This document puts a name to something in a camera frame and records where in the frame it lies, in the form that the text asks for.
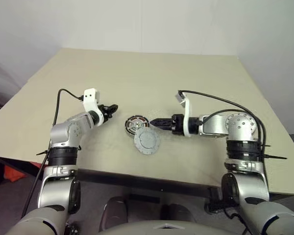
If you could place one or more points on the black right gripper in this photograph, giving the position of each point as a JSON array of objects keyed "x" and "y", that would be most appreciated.
[{"x": 177, "y": 124}]

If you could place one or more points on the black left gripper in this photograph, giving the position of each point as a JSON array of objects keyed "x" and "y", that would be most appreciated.
[{"x": 103, "y": 112}]

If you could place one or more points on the copper wound motor stator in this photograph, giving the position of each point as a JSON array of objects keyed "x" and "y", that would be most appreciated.
[{"x": 145, "y": 121}]

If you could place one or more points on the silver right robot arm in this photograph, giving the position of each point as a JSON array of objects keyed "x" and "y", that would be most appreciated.
[{"x": 240, "y": 124}]

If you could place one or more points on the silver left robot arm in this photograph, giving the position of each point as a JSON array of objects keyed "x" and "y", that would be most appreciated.
[{"x": 63, "y": 132}]

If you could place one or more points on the dark rounded foot shape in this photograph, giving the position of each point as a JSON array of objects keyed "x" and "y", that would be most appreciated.
[
  {"x": 114, "y": 210},
  {"x": 176, "y": 213}
]

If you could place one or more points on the grey robot torso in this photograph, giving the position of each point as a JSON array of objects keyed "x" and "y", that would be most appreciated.
[{"x": 161, "y": 230}]

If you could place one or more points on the orange red cloth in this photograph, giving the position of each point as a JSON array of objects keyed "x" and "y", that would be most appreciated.
[{"x": 12, "y": 175}]

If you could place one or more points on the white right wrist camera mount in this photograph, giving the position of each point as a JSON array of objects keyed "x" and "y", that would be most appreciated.
[{"x": 187, "y": 117}]

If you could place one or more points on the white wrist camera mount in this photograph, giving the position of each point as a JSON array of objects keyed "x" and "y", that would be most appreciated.
[
  {"x": 90, "y": 94},
  {"x": 187, "y": 117}
]

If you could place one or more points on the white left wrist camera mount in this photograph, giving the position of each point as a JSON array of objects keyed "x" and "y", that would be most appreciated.
[{"x": 90, "y": 94}]

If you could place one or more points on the dark table frame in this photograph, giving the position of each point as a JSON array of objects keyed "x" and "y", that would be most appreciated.
[{"x": 137, "y": 182}]

